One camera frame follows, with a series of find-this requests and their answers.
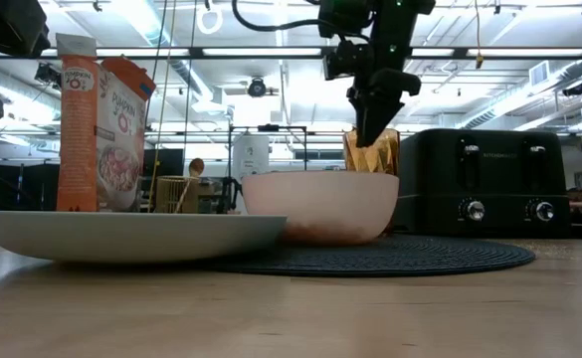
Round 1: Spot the white ceiling air vent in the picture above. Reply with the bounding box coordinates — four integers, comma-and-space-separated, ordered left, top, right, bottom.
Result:
528, 60, 551, 87

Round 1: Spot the black camera cable loop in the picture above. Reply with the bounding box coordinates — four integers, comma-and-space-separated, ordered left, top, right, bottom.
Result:
230, 0, 324, 34

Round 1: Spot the white hanging ring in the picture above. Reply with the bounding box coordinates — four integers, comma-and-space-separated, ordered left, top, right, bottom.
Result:
196, 3, 224, 35

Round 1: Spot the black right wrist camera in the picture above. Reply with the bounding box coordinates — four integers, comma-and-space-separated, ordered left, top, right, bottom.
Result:
322, 42, 374, 82

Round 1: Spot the tan hanging cable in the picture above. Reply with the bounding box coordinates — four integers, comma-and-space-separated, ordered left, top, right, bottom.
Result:
148, 0, 177, 213

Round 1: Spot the orange pumpkin cereal box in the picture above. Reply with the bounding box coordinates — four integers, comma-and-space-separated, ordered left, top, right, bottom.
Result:
55, 33, 157, 214

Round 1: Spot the pale pink bowl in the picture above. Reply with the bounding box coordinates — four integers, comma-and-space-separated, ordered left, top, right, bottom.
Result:
241, 170, 400, 246

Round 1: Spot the yellow hanging cable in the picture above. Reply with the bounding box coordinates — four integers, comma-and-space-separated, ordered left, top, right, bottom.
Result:
473, 0, 485, 70

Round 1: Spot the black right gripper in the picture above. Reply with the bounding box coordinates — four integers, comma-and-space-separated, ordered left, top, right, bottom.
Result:
348, 34, 422, 148

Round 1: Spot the amber faceted glass tumbler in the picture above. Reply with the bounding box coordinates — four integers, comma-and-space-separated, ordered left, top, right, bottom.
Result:
342, 127, 401, 176

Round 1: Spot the overhead LED light bar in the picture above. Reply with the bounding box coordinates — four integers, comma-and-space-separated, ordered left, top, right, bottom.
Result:
0, 46, 582, 61

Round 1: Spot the black monitor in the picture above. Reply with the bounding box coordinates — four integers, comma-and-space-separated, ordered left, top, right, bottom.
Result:
143, 148, 185, 178

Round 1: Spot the round black ceiling spotlight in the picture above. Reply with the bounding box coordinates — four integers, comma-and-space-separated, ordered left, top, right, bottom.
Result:
247, 77, 268, 98

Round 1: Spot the white cylinder with sign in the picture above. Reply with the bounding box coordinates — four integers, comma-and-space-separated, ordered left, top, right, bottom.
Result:
231, 133, 271, 183

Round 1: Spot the gold wire utensil holder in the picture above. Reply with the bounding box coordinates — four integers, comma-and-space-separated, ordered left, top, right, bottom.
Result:
154, 175, 200, 215

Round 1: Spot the black metal stand frame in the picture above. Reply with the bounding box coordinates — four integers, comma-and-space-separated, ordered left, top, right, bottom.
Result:
228, 123, 308, 173

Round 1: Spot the black four-slot toaster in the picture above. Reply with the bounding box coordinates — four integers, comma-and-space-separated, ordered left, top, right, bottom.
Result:
392, 127, 572, 239

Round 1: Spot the dark blue round placemat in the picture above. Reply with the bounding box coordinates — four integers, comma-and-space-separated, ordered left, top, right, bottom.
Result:
190, 233, 537, 278

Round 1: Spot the white round plate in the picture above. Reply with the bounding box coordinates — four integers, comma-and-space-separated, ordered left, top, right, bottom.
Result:
0, 209, 289, 264

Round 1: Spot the black hanging cable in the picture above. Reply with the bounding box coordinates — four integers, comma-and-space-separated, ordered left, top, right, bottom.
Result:
181, 0, 198, 161
143, 0, 169, 150

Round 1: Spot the black ceiling spotlight cluster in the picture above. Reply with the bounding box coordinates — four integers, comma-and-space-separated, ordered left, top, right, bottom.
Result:
34, 62, 63, 90

